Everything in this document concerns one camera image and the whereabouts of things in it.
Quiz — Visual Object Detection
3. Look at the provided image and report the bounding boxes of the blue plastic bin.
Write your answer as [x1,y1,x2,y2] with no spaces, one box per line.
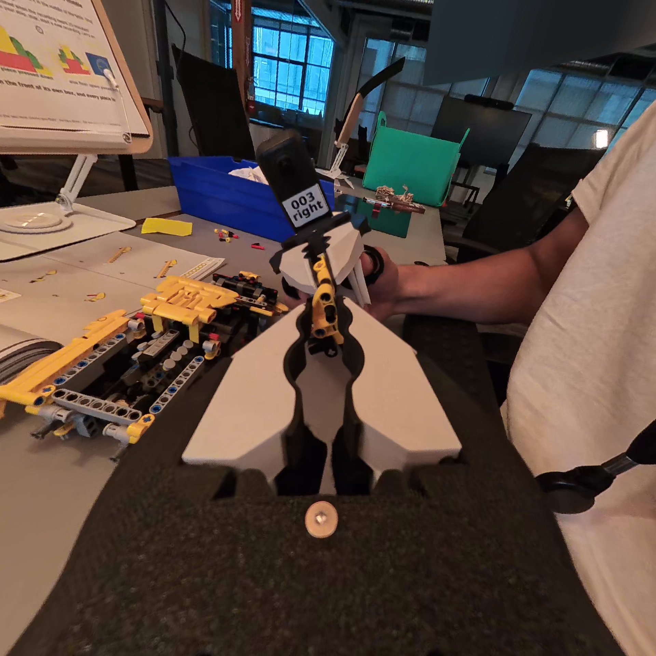
[168,155,336,243]

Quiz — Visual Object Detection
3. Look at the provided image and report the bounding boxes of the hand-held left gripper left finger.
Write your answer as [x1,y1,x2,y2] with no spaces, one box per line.
[182,302,327,495]

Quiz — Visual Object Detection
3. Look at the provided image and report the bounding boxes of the grey desk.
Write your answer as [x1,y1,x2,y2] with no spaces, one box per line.
[0,174,447,656]

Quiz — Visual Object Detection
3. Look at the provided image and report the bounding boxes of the yellow paper note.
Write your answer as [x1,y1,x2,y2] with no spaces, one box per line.
[141,218,193,236]

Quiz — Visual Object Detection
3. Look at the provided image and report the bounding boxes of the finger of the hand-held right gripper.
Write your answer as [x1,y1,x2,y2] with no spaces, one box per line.
[324,224,367,303]
[278,245,321,299]

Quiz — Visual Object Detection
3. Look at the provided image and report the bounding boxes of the small yellow brick assembly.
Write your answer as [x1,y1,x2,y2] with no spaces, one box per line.
[305,256,345,359]

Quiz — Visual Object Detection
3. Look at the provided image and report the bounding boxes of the person's right hand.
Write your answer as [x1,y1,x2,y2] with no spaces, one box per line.
[359,248,412,322]

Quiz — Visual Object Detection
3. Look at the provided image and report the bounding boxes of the computer monitor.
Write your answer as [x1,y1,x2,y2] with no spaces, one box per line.
[430,95,532,167]

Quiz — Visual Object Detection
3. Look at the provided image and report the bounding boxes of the printed instruction sheet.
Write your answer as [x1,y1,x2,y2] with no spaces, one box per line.
[0,0,150,138]

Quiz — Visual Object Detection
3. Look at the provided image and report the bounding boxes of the yellow black toy car model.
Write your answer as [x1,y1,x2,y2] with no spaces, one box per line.
[0,272,290,447]

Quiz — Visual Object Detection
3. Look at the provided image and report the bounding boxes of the green felt bag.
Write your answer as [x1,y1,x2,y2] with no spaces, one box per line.
[361,112,469,208]

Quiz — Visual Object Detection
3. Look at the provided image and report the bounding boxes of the black badge reel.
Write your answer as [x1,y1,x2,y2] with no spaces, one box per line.
[535,420,656,514]

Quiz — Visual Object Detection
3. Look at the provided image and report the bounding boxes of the person's right forearm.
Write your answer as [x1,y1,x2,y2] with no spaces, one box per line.
[405,205,590,326]

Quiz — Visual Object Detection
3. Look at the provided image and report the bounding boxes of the green box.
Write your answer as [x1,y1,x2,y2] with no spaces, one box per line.
[369,205,412,237]

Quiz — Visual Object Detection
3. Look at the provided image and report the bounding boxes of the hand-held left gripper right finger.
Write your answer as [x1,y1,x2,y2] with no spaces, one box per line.
[333,298,462,495]

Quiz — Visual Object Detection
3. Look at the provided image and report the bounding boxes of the open instruction booklet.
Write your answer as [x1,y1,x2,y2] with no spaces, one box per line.
[0,231,226,385]

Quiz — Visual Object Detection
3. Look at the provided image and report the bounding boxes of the crumpled white bags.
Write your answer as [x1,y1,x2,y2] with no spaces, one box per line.
[228,163,270,186]

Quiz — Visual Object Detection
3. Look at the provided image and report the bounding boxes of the black perforated pad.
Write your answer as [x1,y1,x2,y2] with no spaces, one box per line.
[402,314,513,411]

